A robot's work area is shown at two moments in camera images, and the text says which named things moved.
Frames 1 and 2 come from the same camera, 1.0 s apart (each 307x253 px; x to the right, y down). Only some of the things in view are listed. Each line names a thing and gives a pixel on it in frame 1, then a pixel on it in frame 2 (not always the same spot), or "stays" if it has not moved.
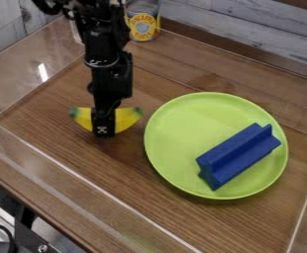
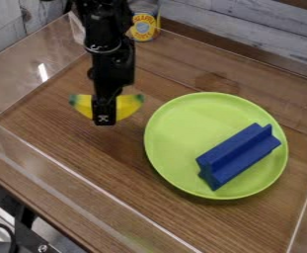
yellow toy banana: x=126 y=117 -> x=128 y=104
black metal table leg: x=29 y=241 stays
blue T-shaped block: x=237 y=154 stays
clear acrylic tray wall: x=58 y=192 stays
